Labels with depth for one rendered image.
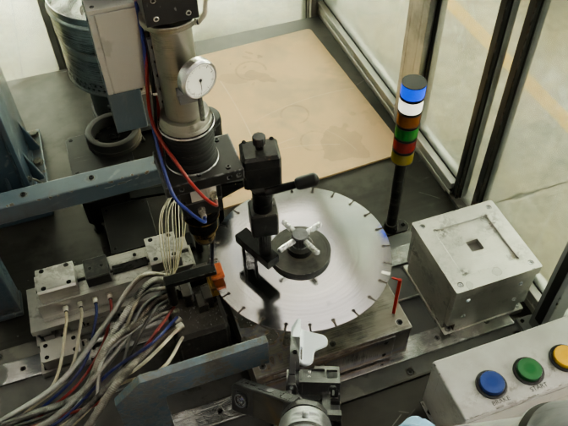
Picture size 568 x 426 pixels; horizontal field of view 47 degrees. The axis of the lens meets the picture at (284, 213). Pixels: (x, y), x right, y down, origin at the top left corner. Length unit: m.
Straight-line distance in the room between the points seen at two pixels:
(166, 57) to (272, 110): 0.99
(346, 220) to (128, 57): 0.56
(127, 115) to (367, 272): 0.49
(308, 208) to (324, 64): 0.76
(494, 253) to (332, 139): 0.58
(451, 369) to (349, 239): 0.29
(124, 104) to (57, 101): 0.93
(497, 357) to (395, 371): 0.21
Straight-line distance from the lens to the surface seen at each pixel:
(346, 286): 1.15
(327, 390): 1.02
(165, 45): 0.81
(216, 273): 1.15
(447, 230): 1.33
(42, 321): 1.37
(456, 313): 1.30
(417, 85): 1.22
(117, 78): 0.89
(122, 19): 0.85
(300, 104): 1.80
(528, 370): 1.18
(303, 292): 1.14
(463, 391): 1.14
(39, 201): 1.24
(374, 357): 1.28
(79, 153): 1.47
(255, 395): 1.01
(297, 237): 1.15
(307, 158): 1.64
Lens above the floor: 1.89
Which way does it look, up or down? 48 degrees down
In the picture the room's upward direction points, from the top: 1 degrees counter-clockwise
